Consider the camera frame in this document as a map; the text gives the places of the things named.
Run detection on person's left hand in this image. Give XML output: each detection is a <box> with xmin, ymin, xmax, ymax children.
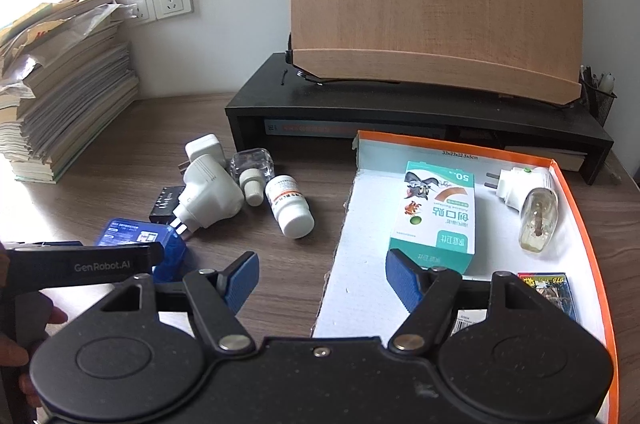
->
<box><xmin>0</xmin><ymin>249</ymin><xmax>68</xmax><ymax>412</ymax></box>

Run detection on red playing card box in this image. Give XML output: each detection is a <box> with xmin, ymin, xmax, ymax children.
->
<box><xmin>517</xmin><ymin>272</ymin><xmax>578</xmax><ymax>322</ymax></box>

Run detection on white carton box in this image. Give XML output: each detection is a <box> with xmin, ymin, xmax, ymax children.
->
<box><xmin>452</xmin><ymin>308</ymin><xmax>488</xmax><ymax>337</ymax></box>

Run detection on black mesh pen holder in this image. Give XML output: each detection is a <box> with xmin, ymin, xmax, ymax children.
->
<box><xmin>579</xmin><ymin>69</ymin><xmax>618</xmax><ymax>127</ymax></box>

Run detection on orange-rimmed white box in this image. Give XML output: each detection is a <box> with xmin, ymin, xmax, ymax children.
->
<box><xmin>310</xmin><ymin>130</ymin><xmax>621</xmax><ymax>424</ymax></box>

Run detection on small black box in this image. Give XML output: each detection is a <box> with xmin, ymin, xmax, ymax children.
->
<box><xmin>149</xmin><ymin>185</ymin><xmax>185</xmax><ymax>225</ymax></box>

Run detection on white plug-in device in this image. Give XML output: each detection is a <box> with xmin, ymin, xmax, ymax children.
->
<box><xmin>170</xmin><ymin>153</ymin><xmax>246</xmax><ymax>235</ymax></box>

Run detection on stack of worn books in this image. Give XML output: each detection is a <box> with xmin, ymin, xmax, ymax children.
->
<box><xmin>0</xmin><ymin>0</ymin><xmax>140</xmax><ymax>184</ymax></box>

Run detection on white mosquito repellent heater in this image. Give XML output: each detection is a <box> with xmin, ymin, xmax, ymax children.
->
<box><xmin>484</xmin><ymin>166</ymin><xmax>558</xmax><ymax>253</ymax></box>

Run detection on white charger adapter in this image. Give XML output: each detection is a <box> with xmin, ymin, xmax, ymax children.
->
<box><xmin>177</xmin><ymin>134</ymin><xmax>226</xmax><ymax>175</ymax></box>

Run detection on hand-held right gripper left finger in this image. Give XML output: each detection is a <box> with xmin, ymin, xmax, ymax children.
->
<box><xmin>92</xmin><ymin>251</ymin><xmax>260</xmax><ymax>355</ymax></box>

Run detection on white pill bottle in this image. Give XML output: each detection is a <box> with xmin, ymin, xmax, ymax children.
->
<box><xmin>264</xmin><ymin>175</ymin><xmax>316</xmax><ymax>239</ymax></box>

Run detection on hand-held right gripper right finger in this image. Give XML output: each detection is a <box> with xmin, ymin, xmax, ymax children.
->
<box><xmin>386</xmin><ymin>248</ymin><xmax>551</xmax><ymax>353</ymax></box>

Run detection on black monitor riser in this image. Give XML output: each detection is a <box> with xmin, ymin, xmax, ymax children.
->
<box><xmin>225</xmin><ymin>51</ymin><xmax>615</xmax><ymax>186</ymax></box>

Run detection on teal bandage box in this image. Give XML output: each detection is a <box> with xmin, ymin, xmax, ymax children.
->
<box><xmin>387</xmin><ymin>160</ymin><xmax>478</xmax><ymax>276</ymax></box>

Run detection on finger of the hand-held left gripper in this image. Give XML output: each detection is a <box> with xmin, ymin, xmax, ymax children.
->
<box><xmin>151</xmin><ymin>226</ymin><xmax>188</xmax><ymax>283</ymax></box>

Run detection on clear liquid refill bottle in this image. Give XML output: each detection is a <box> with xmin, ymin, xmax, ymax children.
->
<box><xmin>229</xmin><ymin>147</ymin><xmax>277</xmax><ymax>206</ymax></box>

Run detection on blue box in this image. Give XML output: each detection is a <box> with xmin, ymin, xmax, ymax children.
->
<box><xmin>94</xmin><ymin>217</ymin><xmax>176</xmax><ymax>250</ymax></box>

